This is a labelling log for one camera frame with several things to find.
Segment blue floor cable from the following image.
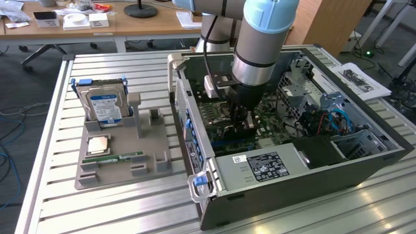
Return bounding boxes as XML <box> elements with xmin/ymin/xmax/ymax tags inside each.
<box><xmin>0</xmin><ymin>116</ymin><xmax>26</xmax><ymax>210</ymax></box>

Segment grey floor cable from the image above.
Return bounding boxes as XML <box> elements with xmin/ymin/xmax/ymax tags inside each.
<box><xmin>0</xmin><ymin>102</ymin><xmax>49</xmax><ymax>117</ymax></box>

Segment white papers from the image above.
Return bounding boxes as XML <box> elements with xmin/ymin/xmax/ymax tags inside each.
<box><xmin>175</xmin><ymin>11</ymin><xmax>203</xmax><ymax>30</ymax></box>

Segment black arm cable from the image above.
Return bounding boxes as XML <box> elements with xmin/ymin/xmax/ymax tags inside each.
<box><xmin>201</xmin><ymin>14</ymin><xmax>219</xmax><ymax>76</ymax></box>

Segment grey parts rack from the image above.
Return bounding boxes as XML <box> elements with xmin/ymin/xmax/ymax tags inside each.
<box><xmin>74</xmin><ymin>92</ymin><xmax>173</xmax><ymax>191</ymax></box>

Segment white tape roll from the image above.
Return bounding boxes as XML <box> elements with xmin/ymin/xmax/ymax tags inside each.
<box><xmin>62</xmin><ymin>13</ymin><xmax>86</xmax><ymax>25</ymax></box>

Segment silver power supply unit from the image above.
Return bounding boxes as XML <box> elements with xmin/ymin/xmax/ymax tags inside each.
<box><xmin>214</xmin><ymin>143</ymin><xmax>310</xmax><ymax>191</ymax></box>

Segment red and white packet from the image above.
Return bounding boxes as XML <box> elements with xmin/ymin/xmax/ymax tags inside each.
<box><xmin>93</xmin><ymin>2</ymin><xmax>114</xmax><ymax>13</ymax></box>

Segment black round lamp base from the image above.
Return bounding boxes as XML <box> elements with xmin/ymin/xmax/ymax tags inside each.
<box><xmin>123</xmin><ymin>0</ymin><xmax>158</xmax><ymax>19</ymax></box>

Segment metal disk bay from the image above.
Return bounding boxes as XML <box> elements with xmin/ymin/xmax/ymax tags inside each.
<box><xmin>330</xmin><ymin>129</ymin><xmax>395</xmax><ymax>161</ymax></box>

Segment black plastic fan shroud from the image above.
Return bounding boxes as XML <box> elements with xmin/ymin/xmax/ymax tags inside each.
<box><xmin>289</xmin><ymin>135</ymin><xmax>347</xmax><ymax>171</ymax></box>

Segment green Dell motherboard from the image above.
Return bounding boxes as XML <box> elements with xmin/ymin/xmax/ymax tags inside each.
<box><xmin>194</xmin><ymin>80</ymin><xmax>293</xmax><ymax>157</ymax></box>

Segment silver CPU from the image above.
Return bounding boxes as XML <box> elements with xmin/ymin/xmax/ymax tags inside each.
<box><xmin>86</xmin><ymin>136</ymin><xmax>110</xmax><ymax>155</ymax></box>

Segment printed paper stack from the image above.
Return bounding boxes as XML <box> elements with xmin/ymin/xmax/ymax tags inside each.
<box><xmin>329</xmin><ymin>62</ymin><xmax>393</xmax><ymax>102</ymax></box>

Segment small white box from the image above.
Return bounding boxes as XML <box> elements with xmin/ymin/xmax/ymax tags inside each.
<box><xmin>87</xmin><ymin>13</ymin><xmax>109</xmax><ymax>29</ymax></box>

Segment metal drive cage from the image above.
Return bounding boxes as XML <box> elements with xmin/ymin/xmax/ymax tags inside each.
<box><xmin>278</xmin><ymin>57</ymin><xmax>346</xmax><ymax>122</ymax></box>

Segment white box with black lid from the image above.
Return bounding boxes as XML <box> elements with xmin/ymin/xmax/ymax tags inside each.
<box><xmin>33</xmin><ymin>11</ymin><xmax>59</xmax><ymax>28</ymax></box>

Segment dark small container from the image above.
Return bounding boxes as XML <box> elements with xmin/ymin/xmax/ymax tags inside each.
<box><xmin>75</xmin><ymin>0</ymin><xmax>94</xmax><ymax>12</ymax></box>

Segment grey castor leg base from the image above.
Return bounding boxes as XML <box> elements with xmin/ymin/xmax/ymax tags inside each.
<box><xmin>18</xmin><ymin>43</ymin><xmax>98</xmax><ymax>73</ymax></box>

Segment wooden cabinet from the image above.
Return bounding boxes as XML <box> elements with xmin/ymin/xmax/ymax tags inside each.
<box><xmin>286</xmin><ymin>0</ymin><xmax>373</xmax><ymax>57</ymax></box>

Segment CPU socket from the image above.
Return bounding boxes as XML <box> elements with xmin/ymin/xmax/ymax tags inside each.
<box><xmin>211</xmin><ymin>101</ymin><xmax>234</xmax><ymax>120</ymax></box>

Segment hard disk with blue caddy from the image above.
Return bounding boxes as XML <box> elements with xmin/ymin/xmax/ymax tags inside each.
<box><xmin>70</xmin><ymin>78</ymin><xmax>130</xmax><ymax>128</ymax></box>

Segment clear plastic bag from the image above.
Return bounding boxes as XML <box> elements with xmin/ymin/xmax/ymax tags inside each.
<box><xmin>0</xmin><ymin>0</ymin><xmax>33</xmax><ymax>23</ymax></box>

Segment white table frame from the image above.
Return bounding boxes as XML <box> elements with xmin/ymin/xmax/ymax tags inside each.
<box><xmin>355</xmin><ymin>0</ymin><xmax>416</xmax><ymax>67</ymax></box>

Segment open black PC case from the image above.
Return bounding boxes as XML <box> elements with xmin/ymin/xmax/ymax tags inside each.
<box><xmin>166</xmin><ymin>47</ymin><xmax>414</xmax><ymax>231</ymax></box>

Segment loose green RAM stick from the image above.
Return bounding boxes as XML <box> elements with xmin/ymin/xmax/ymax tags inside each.
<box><xmin>81</xmin><ymin>152</ymin><xmax>143</xmax><ymax>164</ymax></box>

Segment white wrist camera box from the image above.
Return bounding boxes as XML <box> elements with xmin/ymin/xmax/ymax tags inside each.
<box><xmin>203</xmin><ymin>75</ymin><xmax>225</xmax><ymax>98</ymax></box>

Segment red disk wire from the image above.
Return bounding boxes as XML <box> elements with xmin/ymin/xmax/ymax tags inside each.
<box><xmin>318</xmin><ymin>112</ymin><xmax>330</xmax><ymax>134</ymax></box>

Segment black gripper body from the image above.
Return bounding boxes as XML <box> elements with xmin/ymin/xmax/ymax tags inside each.
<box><xmin>226</xmin><ymin>83</ymin><xmax>265</xmax><ymax>113</ymax></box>

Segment blue SATA wire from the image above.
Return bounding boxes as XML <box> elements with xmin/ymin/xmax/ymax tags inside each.
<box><xmin>326</xmin><ymin>109</ymin><xmax>355</xmax><ymax>134</ymax></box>

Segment flat white box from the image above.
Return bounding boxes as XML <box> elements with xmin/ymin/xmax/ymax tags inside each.
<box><xmin>61</xmin><ymin>19</ymin><xmax>91</xmax><ymax>31</ymax></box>

